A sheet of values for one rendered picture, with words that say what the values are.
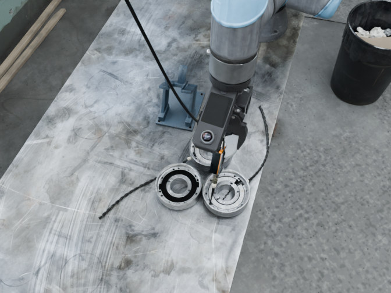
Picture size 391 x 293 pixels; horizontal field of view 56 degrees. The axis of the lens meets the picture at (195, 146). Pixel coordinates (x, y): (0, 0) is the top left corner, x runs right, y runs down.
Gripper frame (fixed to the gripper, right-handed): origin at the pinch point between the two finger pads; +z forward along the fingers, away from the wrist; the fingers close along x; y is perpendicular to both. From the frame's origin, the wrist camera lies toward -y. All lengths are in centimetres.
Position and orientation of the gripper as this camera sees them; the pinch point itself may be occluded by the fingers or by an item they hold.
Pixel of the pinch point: (219, 155)
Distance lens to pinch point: 74.9
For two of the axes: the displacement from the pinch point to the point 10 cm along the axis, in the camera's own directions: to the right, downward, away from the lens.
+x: -9.4, -2.7, 2.0
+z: -0.2, 6.4, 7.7
